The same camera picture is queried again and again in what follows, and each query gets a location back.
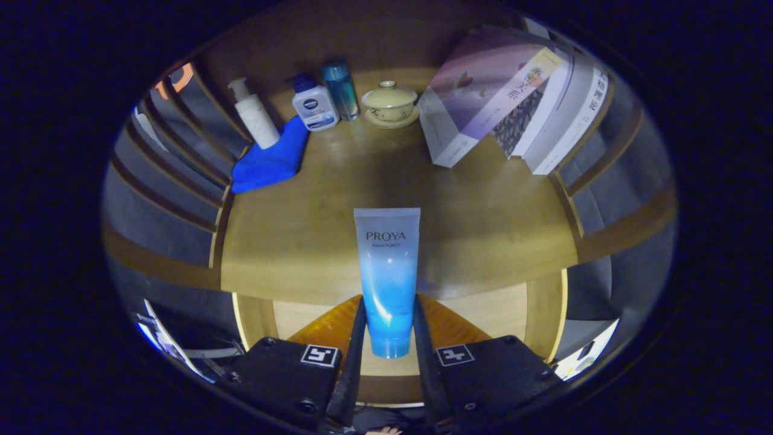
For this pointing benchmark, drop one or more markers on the patterned cover book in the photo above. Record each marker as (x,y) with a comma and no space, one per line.
(519,124)

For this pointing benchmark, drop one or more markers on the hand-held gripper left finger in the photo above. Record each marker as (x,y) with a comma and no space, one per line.
(356,374)

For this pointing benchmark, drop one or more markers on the wooden drawer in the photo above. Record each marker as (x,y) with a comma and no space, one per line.
(483,311)

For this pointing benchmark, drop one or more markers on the purple cover book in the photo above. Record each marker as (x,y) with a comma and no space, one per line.
(483,90)

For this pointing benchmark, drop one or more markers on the blue cloth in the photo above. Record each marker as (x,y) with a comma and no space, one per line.
(269,163)

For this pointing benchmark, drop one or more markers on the teal bottle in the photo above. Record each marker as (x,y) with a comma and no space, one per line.
(342,93)

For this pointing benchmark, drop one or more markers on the white pump bottle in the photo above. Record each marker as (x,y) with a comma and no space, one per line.
(256,121)

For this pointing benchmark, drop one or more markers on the white book black lettering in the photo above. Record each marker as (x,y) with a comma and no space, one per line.
(574,127)

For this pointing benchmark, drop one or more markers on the blue gradient cosmetic tube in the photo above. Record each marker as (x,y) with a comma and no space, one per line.
(386,272)

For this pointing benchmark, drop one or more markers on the lidded ceramic teacup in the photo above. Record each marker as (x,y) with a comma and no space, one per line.
(389,104)

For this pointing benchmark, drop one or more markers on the plain white book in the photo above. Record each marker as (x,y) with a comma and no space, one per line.
(552,103)

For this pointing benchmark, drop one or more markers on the wooden countertop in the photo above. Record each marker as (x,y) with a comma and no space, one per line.
(302,241)

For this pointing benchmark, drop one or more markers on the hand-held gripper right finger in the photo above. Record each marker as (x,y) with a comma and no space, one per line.
(426,380)

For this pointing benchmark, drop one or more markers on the white bottle blue cap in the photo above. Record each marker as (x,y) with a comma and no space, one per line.
(314,109)

